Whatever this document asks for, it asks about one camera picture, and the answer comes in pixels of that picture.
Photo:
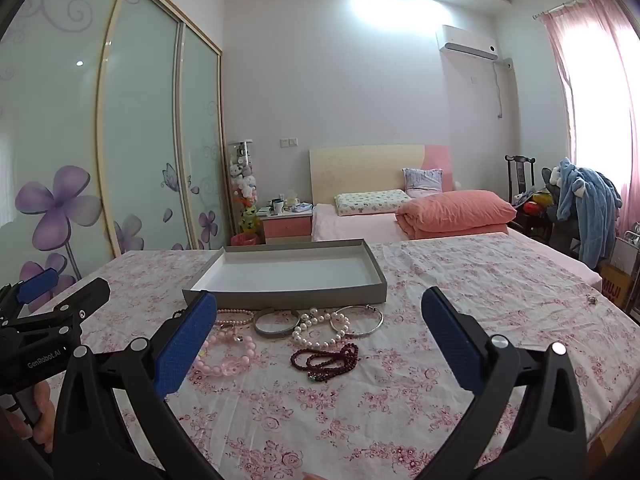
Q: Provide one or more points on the pink curtain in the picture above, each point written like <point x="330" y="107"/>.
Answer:
<point x="565" y="60"/>

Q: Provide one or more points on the dark wooden chair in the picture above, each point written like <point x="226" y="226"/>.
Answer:
<point x="520" y="170"/>

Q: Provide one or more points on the red and yellow toy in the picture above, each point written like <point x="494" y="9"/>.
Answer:
<point x="535" y="205"/>

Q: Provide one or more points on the cream and pink headboard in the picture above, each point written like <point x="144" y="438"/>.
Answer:
<point x="360" y="170"/>

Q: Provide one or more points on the pink bed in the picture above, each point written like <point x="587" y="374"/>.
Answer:
<point x="350" y="225"/>

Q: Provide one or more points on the plush toy display tower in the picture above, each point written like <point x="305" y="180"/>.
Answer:
<point x="245" y="180"/>

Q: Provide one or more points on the blue fleece robe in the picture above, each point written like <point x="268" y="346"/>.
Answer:
<point x="595" y="210"/>

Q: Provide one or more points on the white air conditioner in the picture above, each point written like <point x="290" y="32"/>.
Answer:
<point x="467" y="40"/>

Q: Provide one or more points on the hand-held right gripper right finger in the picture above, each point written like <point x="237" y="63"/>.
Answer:
<point x="450" y="340"/>

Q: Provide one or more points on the folded coral duvet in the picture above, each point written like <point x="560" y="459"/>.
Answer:
<point x="455" y="212"/>

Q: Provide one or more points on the pale blue floral pillow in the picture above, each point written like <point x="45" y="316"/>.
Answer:
<point x="422" y="180"/>

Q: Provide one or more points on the cream patterned pillow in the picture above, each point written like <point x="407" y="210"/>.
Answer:
<point x="370" y="202"/>

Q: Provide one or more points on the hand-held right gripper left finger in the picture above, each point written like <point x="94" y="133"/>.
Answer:
<point x="187" y="345"/>

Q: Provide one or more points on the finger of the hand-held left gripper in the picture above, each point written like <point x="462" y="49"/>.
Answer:
<point x="37" y="285"/>
<point x="82" y="300"/>

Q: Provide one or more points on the grey cardboard box tray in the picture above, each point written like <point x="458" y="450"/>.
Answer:
<point x="290" y="270"/>

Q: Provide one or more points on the pink and white nightstand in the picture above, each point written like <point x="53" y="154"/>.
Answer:
<point x="287" y="230"/>

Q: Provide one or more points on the sliding door wardrobe with flowers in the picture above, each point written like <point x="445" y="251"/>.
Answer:
<point x="140" y="110"/>

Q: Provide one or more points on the floral pink bedsheet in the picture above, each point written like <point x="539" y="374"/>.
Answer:
<point x="350" y="410"/>

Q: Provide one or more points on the white wall switch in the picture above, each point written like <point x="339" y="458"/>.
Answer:
<point x="288" y="141"/>

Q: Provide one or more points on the person's left hand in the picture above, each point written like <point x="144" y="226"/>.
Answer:
<point x="45" y="410"/>

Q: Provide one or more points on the thin silver bangle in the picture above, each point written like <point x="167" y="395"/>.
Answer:
<point x="367" y="331"/>

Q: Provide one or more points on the grey metal bangle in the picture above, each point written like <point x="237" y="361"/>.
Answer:
<point x="270" y="332"/>

